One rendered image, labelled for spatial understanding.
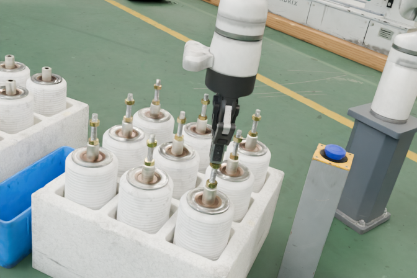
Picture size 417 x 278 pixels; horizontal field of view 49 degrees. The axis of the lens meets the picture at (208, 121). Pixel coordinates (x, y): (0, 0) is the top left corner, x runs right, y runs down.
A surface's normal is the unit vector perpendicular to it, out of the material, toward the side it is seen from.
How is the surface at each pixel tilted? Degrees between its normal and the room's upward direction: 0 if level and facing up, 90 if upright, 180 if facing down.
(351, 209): 90
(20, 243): 92
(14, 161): 90
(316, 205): 90
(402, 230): 0
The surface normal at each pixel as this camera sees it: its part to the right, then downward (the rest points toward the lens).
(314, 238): -0.39, 0.34
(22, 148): 0.91, 0.30
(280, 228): 0.15, -0.89
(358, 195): -0.76, 0.16
